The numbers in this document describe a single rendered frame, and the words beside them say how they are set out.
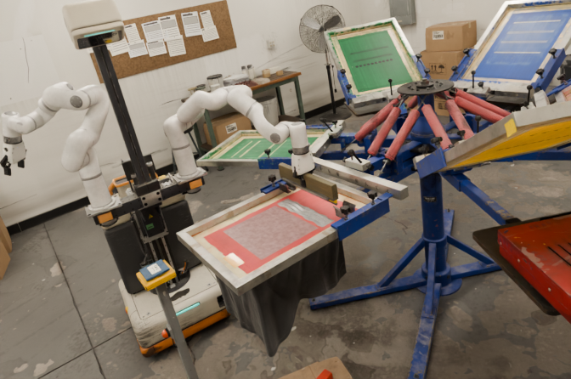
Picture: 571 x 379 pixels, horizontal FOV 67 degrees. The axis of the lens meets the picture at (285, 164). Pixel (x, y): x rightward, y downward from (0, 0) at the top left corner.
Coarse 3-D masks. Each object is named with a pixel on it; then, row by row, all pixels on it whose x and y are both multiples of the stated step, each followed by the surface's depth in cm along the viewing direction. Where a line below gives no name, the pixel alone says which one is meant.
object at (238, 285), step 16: (320, 176) 228; (272, 192) 222; (352, 192) 205; (240, 208) 213; (208, 224) 205; (192, 240) 190; (320, 240) 173; (208, 256) 176; (288, 256) 166; (304, 256) 169; (224, 272) 164; (256, 272) 160; (272, 272) 162; (240, 288) 155
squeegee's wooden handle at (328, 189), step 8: (280, 168) 213; (288, 168) 207; (280, 176) 216; (288, 176) 210; (304, 176) 197; (312, 176) 194; (312, 184) 194; (320, 184) 189; (328, 184) 184; (320, 192) 191; (328, 192) 186; (336, 192) 185
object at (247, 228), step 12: (300, 192) 223; (276, 204) 215; (300, 204) 211; (312, 204) 209; (252, 216) 208; (264, 216) 206; (276, 216) 204; (288, 216) 202; (228, 228) 202; (240, 228) 200; (252, 228) 198; (264, 228) 196; (216, 240) 193; (228, 240) 191; (240, 240) 189
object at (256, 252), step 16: (320, 208) 203; (288, 224) 195; (304, 224) 192; (256, 240) 187; (272, 240) 185; (288, 240) 182; (304, 240) 180; (240, 256) 178; (256, 256) 176; (272, 256) 174
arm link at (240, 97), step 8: (224, 88) 204; (232, 88) 203; (240, 88) 195; (248, 88) 199; (232, 96) 192; (240, 96) 192; (248, 96) 194; (232, 104) 193; (240, 104) 191; (248, 104) 191; (240, 112) 194
